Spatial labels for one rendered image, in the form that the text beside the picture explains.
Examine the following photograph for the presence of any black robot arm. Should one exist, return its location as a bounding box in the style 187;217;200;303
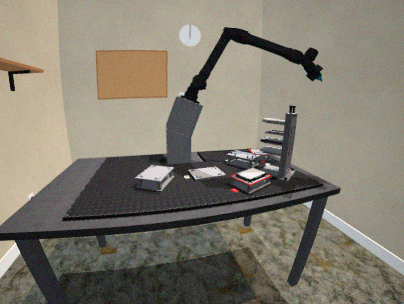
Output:
180;27;318;104

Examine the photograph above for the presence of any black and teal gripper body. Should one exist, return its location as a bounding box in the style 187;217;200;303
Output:
306;64;323;81

